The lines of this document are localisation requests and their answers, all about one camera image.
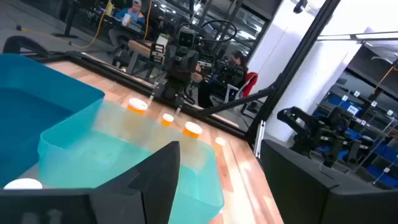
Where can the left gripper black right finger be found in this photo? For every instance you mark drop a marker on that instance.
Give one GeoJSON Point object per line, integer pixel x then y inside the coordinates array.
{"type": "Point", "coordinates": [326, 202]}

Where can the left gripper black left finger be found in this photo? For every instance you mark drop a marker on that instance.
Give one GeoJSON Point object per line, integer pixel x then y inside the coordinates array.
{"type": "Point", "coordinates": [155, 186]}

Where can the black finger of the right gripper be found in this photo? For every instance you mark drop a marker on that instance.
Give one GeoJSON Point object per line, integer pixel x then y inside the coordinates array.
{"type": "Point", "coordinates": [151, 98]}
{"type": "Point", "coordinates": [178, 109]}

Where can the small orange pill bottle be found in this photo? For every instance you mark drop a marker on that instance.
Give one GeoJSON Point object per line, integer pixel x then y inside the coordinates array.
{"type": "Point", "coordinates": [168, 118]}

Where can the orange pill bottle white cap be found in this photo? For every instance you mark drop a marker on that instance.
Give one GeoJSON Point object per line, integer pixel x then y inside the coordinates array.
{"type": "Point", "coordinates": [192, 128]}
{"type": "Point", "coordinates": [137, 104]}

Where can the translucent teal plastic bin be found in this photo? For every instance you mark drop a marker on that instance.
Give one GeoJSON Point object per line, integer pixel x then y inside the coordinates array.
{"type": "Point", "coordinates": [93, 161]}

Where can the pink pill bottle white cap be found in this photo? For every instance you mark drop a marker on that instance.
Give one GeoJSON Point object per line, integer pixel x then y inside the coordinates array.
{"type": "Point", "coordinates": [23, 184]}

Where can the black background robot arm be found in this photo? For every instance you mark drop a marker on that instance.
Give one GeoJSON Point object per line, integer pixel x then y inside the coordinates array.
{"type": "Point", "coordinates": [311, 124]}

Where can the yellow pill bottle white cap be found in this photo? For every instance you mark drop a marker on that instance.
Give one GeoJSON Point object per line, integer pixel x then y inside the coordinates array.
{"type": "Point", "coordinates": [220, 142]}

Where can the blue storage bin shelf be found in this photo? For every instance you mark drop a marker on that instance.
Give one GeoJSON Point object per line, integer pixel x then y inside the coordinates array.
{"type": "Point", "coordinates": [337, 101]}

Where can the dark blue plastic bin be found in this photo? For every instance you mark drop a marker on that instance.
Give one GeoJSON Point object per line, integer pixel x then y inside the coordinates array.
{"type": "Point", "coordinates": [31, 102]}

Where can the person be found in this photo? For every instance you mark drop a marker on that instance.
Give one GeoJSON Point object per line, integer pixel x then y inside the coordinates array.
{"type": "Point", "coordinates": [133, 15]}
{"type": "Point", "coordinates": [236, 77]}

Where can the white cup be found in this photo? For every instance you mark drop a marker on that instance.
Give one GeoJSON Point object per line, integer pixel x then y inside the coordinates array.
{"type": "Point", "coordinates": [126, 19]}

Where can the black floor stand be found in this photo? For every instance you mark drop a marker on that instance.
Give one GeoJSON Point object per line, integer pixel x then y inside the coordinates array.
{"type": "Point", "coordinates": [71, 18]}

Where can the black curved tube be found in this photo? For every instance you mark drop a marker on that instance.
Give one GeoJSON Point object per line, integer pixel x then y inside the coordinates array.
{"type": "Point", "coordinates": [18, 39]}

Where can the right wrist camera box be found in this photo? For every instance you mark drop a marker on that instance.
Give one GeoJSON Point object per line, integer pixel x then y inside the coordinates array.
{"type": "Point", "coordinates": [186, 39]}

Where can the silver metal bracket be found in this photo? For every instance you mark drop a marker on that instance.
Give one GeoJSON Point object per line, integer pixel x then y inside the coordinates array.
{"type": "Point", "coordinates": [259, 140]}

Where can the black table frame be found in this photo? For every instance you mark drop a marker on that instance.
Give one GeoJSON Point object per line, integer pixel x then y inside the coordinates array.
{"type": "Point", "coordinates": [295, 62]}

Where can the black ceiling camera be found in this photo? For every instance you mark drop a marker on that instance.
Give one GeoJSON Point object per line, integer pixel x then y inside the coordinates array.
{"type": "Point", "coordinates": [300, 6]}

